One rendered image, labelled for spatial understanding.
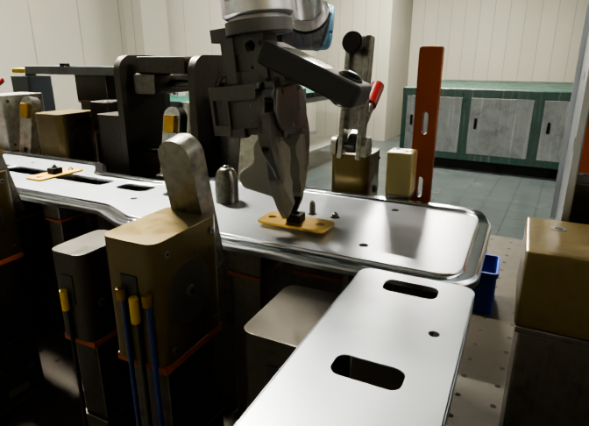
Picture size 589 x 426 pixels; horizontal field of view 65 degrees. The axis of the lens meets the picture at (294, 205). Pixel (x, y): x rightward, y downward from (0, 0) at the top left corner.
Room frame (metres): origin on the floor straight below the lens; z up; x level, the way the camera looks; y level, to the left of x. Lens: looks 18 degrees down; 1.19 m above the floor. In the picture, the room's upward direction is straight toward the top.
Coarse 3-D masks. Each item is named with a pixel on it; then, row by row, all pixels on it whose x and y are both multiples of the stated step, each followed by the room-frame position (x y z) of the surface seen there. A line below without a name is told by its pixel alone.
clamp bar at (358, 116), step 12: (348, 36) 0.66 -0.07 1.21; (360, 36) 0.66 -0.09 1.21; (372, 36) 0.68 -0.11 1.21; (348, 48) 0.66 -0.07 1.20; (360, 48) 0.66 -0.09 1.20; (372, 48) 0.69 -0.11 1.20; (348, 60) 0.69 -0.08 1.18; (360, 60) 0.69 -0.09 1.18; (372, 60) 0.69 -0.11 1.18; (360, 72) 0.69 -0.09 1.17; (360, 108) 0.67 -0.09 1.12; (348, 120) 0.68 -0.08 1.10; (360, 120) 0.67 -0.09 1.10; (360, 132) 0.66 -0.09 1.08; (360, 144) 0.66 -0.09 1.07
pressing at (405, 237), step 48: (48, 192) 0.65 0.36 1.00; (96, 192) 0.65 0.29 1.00; (144, 192) 0.65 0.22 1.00; (240, 192) 0.65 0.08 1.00; (336, 192) 0.63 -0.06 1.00; (240, 240) 0.47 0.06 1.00; (288, 240) 0.46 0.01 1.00; (336, 240) 0.46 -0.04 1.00; (384, 240) 0.46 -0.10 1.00; (432, 240) 0.46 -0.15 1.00; (480, 240) 0.47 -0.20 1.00; (432, 288) 0.37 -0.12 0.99
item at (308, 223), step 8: (264, 216) 0.52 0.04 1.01; (272, 216) 0.52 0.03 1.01; (280, 216) 0.52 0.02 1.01; (296, 216) 0.50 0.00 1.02; (304, 216) 0.51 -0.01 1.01; (272, 224) 0.50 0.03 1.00; (280, 224) 0.49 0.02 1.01; (288, 224) 0.49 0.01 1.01; (296, 224) 0.49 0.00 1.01; (304, 224) 0.49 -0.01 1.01; (312, 224) 0.49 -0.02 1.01; (320, 224) 0.50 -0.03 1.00; (328, 224) 0.49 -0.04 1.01; (320, 232) 0.47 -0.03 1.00
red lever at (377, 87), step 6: (372, 84) 0.78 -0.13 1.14; (378, 84) 0.77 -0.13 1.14; (372, 90) 0.76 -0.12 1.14; (378, 90) 0.76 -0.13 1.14; (372, 96) 0.75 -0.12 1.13; (378, 96) 0.75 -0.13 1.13; (372, 102) 0.74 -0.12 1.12; (378, 102) 0.76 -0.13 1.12; (372, 108) 0.73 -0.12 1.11; (354, 132) 0.69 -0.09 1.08; (348, 138) 0.68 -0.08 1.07; (354, 138) 0.68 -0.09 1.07; (348, 144) 0.67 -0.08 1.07; (354, 144) 0.67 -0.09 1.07; (348, 150) 0.67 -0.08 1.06; (354, 150) 0.67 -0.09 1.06
